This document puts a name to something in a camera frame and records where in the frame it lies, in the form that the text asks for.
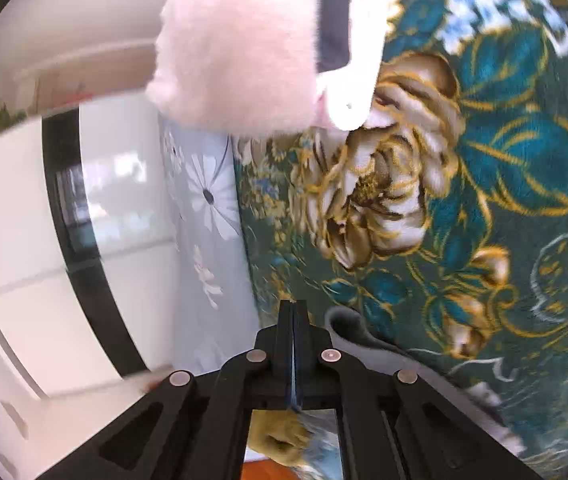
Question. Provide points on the yellow towel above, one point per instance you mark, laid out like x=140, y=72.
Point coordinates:
x=274, y=440

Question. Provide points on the white wardrobe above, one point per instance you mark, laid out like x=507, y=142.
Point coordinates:
x=9, y=240

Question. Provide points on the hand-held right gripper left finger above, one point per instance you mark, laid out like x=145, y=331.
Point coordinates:
x=284, y=360

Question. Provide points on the black door frame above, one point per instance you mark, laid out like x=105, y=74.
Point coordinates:
x=51, y=160

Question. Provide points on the floral plush blanket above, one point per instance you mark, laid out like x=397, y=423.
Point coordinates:
x=489, y=210

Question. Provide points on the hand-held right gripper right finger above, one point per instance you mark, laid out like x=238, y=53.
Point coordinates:
x=301, y=360

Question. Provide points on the light blue floral bed sheet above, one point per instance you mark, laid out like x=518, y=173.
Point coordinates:
x=199, y=240

